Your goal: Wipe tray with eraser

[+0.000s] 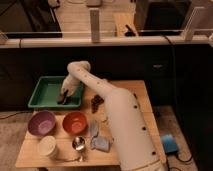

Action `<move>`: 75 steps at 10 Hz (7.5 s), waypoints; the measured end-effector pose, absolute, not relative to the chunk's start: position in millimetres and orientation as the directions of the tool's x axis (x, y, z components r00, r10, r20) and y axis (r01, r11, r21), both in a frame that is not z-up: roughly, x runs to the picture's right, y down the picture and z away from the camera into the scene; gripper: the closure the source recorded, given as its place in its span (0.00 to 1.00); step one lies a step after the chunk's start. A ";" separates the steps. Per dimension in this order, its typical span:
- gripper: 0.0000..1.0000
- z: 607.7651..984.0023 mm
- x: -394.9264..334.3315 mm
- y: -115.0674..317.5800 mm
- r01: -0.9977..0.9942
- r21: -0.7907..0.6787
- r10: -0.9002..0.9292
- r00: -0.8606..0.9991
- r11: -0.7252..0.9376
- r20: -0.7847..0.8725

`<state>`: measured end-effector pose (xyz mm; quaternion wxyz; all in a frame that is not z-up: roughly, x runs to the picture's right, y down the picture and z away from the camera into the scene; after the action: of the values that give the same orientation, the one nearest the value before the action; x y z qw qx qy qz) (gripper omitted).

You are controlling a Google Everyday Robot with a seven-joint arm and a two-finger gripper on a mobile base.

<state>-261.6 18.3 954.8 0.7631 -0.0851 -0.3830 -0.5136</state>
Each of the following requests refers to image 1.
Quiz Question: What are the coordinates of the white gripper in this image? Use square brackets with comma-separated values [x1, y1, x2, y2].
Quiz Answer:
[60, 75, 80, 104]

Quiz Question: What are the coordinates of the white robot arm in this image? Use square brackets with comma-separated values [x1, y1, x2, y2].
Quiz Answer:
[61, 61, 165, 171]

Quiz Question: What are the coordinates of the green plastic tray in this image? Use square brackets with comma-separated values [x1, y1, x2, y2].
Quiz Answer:
[28, 76, 84, 109]

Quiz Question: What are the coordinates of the orange bowl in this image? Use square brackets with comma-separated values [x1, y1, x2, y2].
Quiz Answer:
[62, 111, 88, 135]

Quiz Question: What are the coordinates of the dark grape bunch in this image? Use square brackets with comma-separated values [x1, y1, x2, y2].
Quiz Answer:
[91, 95, 104, 113]

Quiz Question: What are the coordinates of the purple bowl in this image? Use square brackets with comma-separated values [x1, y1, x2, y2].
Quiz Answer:
[28, 110, 56, 136]

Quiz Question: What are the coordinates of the white cup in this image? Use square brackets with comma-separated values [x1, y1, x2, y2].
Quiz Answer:
[37, 136, 58, 158]

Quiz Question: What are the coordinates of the grey blue cloth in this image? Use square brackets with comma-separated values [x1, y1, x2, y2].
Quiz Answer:
[89, 120, 111, 152]

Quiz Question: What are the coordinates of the metal spoon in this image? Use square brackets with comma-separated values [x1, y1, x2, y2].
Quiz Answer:
[55, 155, 83, 162]

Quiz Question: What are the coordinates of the blue device on floor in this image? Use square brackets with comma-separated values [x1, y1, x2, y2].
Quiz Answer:
[160, 134, 179, 154]

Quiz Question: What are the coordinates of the black cable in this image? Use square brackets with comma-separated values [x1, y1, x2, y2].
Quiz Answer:
[161, 34, 194, 171]

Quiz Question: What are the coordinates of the white divider rail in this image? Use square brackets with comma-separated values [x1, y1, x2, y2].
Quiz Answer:
[0, 9, 213, 48]

